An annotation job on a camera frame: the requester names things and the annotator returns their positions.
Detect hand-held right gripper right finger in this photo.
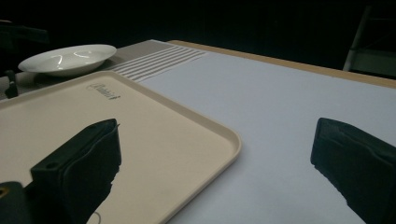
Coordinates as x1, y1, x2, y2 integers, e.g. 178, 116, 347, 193
309, 117, 396, 224

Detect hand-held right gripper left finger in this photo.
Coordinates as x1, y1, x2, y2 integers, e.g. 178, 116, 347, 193
30, 118, 122, 224

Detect white shallow plate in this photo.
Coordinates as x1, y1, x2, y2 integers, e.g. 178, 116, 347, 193
17, 44, 118, 78

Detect beige plastic tray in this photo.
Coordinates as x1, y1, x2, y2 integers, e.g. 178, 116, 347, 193
0, 70, 243, 224

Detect metal stand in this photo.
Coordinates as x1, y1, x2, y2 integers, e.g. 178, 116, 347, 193
342, 5, 396, 79

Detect grey striped placemat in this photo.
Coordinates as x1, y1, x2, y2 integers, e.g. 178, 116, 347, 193
0, 39, 209, 101

